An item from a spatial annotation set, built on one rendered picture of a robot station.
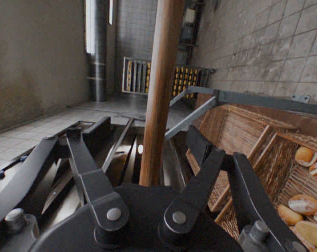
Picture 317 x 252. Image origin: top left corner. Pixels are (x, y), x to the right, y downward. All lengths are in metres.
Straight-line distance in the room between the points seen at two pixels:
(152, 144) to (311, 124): 0.68
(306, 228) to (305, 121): 0.39
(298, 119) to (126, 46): 5.03
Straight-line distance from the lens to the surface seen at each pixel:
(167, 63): 0.17
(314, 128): 0.76
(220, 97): 0.57
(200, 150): 0.16
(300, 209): 0.74
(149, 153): 0.19
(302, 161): 0.69
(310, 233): 0.73
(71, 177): 1.00
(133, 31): 5.40
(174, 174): 0.99
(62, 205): 0.88
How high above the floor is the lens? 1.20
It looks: 4 degrees down
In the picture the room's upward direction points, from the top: 84 degrees counter-clockwise
